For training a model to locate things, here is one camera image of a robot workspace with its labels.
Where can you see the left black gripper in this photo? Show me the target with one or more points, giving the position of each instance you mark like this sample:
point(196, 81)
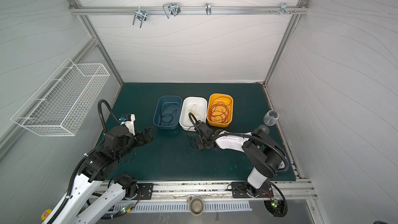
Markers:
point(149, 136)

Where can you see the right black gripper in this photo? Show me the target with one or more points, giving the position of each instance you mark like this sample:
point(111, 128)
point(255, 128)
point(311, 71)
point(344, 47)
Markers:
point(202, 135)

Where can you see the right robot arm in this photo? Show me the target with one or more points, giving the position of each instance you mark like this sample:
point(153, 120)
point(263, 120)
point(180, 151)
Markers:
point(267, 157)

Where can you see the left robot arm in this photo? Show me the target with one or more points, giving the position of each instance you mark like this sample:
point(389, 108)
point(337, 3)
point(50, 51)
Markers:
point(94, 168)

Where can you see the yellow plastic bin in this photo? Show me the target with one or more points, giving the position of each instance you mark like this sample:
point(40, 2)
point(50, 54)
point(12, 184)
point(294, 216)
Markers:
point(220, 110)

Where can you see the blue plastic bin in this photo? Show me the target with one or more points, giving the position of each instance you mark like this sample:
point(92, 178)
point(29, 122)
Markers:
point(167, 112)

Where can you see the white plastic bin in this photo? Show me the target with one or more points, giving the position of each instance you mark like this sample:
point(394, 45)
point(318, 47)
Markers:
point(195, 105)

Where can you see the olive round cup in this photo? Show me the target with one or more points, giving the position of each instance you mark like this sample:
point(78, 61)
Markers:
point(196, 206)

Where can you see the clear wine glass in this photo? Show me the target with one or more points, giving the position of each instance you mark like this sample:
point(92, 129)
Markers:
point(270, 119)

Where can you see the metal clamp hook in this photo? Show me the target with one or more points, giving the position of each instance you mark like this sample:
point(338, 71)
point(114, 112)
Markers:
point(140, 16)

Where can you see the aluminium crossbar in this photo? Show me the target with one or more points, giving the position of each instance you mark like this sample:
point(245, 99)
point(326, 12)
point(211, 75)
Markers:
point(78, 10)

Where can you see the metal U-bolt hook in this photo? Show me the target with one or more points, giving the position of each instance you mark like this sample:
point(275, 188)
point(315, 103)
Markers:
point(171, 9)

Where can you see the sauce bottle yellow cap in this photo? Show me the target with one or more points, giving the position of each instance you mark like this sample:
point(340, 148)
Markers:
point(45, 214)

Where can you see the right metal clamp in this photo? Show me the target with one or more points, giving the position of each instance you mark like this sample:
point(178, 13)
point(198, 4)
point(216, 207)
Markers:
point(283, 10)

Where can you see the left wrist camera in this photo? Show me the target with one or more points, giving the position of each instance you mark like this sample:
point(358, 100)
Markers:
point(128, 121)

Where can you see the white wire basket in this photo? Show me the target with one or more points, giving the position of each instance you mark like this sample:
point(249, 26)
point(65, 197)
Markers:
point(60, 105)

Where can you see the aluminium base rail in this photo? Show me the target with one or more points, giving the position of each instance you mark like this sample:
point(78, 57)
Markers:
point(189, 189)

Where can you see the small metal bracket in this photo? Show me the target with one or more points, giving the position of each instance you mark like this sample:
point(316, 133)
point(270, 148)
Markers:
point(208, 9)

